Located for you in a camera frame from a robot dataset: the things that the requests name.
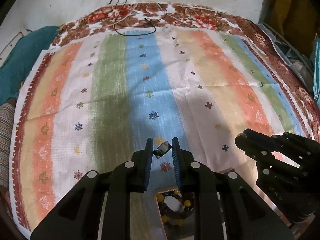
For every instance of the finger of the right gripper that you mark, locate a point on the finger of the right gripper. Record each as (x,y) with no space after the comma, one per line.
(255,145)

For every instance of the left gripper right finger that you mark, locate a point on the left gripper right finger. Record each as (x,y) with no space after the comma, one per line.
(226,207)

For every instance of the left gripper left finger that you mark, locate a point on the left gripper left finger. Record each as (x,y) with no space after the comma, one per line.
(99,203)

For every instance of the silver metal tin box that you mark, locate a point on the silver metal tin box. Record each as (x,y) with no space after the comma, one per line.
(176,211)

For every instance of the striped colourful cloth mat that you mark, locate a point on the striped colourful cloth mat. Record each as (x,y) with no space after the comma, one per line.
(90,104)

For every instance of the grey striped pillow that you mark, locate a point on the grey striped pillow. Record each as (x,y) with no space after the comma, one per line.
(7,120)

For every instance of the teal pillow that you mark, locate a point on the teal pillow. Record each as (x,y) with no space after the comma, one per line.
(21,59)

